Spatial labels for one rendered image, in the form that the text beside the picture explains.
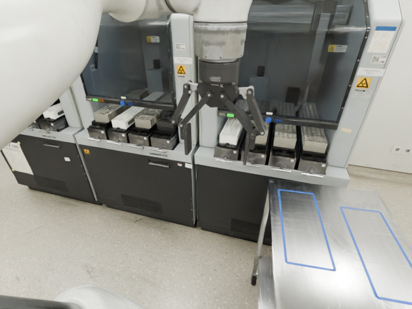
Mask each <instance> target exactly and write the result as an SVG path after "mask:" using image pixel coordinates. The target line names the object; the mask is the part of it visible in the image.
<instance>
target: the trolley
mask: <svg viewBox="0 0 412 309"><path fill-rule="evenodd" d="M269 212H270V236H271V248H272V257H265V256H260V253H261V248H262V242H263V239H264V233H265V227H266V224H267V218H268V215H269ZM257 268H258V270H257ZM257 278H258V309H412V246H411V244H410V242H409V241H408V239H407V238H406V236H405V234H404V233H403V231H402V230H401V228H400V227H399V225H398V224H397V222H396V220H395V219H394V217H393V216H392V214H391V212H390V211H389V209H388V208H387V206H386V204H385V203H384V201H383V200H382V198H381V197H380V195H379V194H378V192H377V191H371V190H365V189H355V188H344V187H339V186H328V185H318V184H312V183H301V182H296V181H285V180H275V179H268V187H267V193H266V197H265V203H264V209H263V213H262V219H261V226H260V230H259V236H258V240H257V246H256V252H255V256H254V262H253V268H252V269H251V285H253V286H255V285H256V280H257Z"/></svg>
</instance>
